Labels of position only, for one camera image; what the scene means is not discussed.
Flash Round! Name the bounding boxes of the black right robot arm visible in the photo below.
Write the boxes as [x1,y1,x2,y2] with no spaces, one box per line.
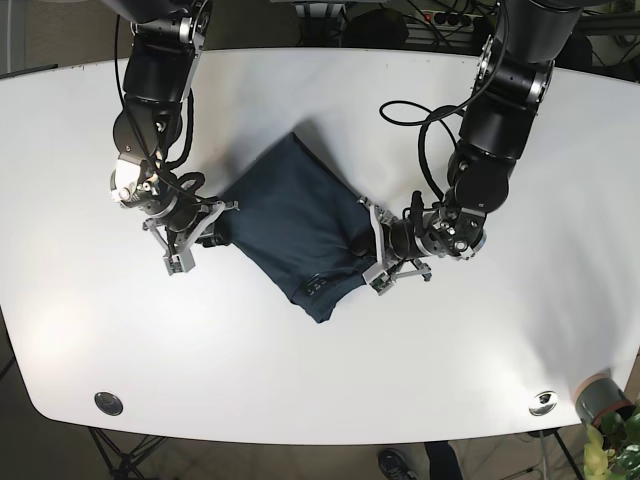
[107,1,238,275]

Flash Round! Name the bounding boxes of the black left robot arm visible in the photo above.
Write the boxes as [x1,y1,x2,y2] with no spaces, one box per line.
[360,1,589,294]

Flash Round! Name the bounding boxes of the left metal table grommet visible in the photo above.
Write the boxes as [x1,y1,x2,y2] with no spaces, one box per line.
[94,391,124,416]

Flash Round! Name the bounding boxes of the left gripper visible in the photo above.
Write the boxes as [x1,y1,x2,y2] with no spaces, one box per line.
[358,191,487,295]

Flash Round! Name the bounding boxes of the person's dark shoes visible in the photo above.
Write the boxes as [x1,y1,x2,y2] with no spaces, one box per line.
[377,448,417,480]

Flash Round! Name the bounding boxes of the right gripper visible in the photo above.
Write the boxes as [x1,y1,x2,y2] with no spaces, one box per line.
[110,155,239,275]

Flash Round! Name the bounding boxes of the green potted plant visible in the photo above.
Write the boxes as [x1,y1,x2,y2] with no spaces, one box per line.
[583,405,639,480]

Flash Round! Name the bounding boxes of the right metal table grommet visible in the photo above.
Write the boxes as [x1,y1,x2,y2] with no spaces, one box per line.
[528,391,558,417]

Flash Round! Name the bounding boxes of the dark navy blue T-shirt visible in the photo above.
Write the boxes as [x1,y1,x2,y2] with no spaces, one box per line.
[218,134,376,323]

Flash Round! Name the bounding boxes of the metal table grommet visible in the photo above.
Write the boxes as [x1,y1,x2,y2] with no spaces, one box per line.
[528,391,558,417]
[94,391,124,416]

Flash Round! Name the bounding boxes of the grey plant pot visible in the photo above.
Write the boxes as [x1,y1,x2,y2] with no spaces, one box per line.
[572,373,635,428]

